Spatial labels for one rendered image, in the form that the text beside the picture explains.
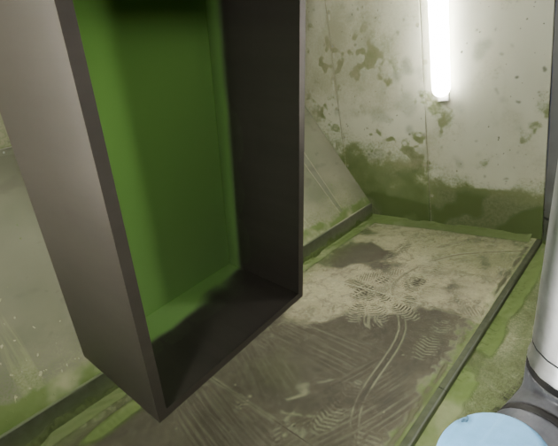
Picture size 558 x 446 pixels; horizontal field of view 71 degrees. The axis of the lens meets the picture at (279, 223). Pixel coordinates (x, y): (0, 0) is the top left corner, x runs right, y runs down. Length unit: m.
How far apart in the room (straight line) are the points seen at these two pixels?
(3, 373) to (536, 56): 2.75
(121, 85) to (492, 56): 1.95
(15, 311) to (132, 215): 0.86
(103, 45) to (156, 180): 0.38
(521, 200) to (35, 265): 2.52
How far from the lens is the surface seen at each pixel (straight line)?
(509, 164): 2.58
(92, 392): 1.90
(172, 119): 1.22
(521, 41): 2.48
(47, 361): 1.88
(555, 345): 0.43
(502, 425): 0.43
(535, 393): 0.48
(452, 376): 1.66
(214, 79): 1.31
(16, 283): 1.95
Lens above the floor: 1.16
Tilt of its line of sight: 20 degrees down
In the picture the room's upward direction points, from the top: 11 degrees counter-clockwise
